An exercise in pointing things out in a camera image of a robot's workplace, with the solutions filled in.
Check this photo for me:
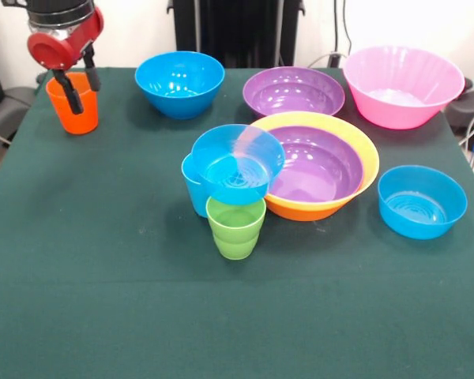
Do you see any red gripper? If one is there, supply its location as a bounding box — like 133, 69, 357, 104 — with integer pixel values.
26, 6, 105, 116

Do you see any orange plastic cup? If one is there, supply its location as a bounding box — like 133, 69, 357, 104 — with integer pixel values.
45, 71, 100, 136

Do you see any light blue plastic cup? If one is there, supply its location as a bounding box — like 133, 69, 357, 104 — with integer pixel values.
181, 152, 211, 218

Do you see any shallow blue plastic bowl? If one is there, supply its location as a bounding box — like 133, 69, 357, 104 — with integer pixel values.
190, 123, 287, 206
377, 164, 468, 241

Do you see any purple plastic bowl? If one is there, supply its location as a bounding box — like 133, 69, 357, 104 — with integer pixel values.
243, 66, 346, 118
266, 125, 365, 203

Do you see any deep blue plastic bowl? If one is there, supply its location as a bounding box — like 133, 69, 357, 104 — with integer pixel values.
134, 51, 226, 121

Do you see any green plastic cup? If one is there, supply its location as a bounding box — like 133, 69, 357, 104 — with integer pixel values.
205, 196, 267, 261

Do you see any orange plastic bowl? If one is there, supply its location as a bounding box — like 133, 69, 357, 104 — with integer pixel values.
249, 111, 381, 222

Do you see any dark green tablecloth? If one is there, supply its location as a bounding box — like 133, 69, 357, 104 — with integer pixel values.
0, 66, 474, 379

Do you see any pink plastic bowl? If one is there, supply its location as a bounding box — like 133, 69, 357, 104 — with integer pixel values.
342, 45, 466, 131

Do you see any black rounded equipment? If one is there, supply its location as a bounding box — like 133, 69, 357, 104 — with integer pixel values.
444, 77, 474, 136

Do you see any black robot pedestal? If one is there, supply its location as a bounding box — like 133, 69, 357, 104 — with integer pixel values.
167, 0, 306, 68

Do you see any grey cable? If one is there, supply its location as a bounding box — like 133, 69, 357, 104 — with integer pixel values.
307, 51, 347, 69

